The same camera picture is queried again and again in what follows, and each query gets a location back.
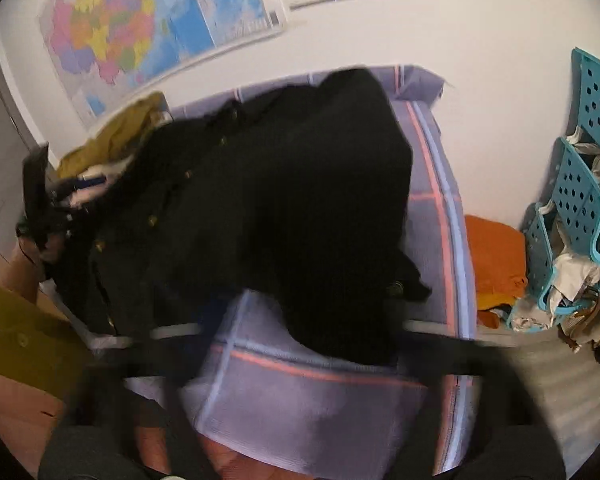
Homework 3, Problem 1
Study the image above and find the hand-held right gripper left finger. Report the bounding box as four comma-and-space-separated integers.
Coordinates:
75, 322, 221, 480

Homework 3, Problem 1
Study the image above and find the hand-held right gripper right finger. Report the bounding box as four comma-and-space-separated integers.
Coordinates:
399, 317, 567, 480

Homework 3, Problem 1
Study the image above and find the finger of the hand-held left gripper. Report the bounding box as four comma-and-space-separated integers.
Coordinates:
41, 179, 107, 267

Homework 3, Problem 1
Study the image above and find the black coat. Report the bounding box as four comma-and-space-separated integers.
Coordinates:
45, 67, 433, 368

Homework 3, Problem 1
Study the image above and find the grey door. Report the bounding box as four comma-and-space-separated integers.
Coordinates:
0, 35, 48, 273

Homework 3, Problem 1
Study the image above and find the mustard yellow garment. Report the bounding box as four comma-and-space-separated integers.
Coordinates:
57, 92, 168, 181

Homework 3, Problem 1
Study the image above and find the orange cloth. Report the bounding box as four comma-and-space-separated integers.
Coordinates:
464, 215, 528, 331

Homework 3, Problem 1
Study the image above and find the olive yellow buttoned garment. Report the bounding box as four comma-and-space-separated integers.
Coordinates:
0, 277, 98, 403

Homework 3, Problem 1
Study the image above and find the brown leather bag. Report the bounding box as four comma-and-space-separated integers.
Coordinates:
557, 287, 600, 368

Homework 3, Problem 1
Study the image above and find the purple plaid bed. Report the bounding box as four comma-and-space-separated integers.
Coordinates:
125, 64, 478, 480

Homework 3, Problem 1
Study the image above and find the large colourful wall map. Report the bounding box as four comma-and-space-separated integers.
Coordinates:
37, 0, 288, 128

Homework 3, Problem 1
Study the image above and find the small blue wall map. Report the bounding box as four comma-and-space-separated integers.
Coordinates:
190, 0, 287, 51

